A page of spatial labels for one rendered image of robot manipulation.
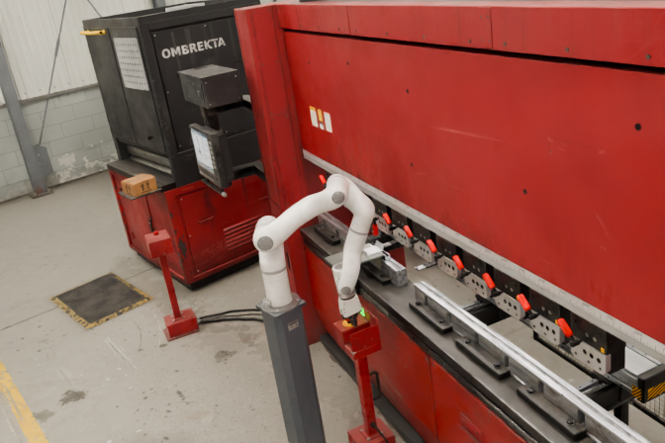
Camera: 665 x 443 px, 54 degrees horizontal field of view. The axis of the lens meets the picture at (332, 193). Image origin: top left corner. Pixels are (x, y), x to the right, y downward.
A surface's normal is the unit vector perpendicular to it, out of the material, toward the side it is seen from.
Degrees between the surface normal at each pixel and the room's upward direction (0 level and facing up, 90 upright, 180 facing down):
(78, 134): 90
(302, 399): 90
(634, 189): 90
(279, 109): 90
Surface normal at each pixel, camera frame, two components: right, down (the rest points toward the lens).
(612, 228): -0.90, 0.26
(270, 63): 0.41, 0.26
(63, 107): 0.62, 0.18
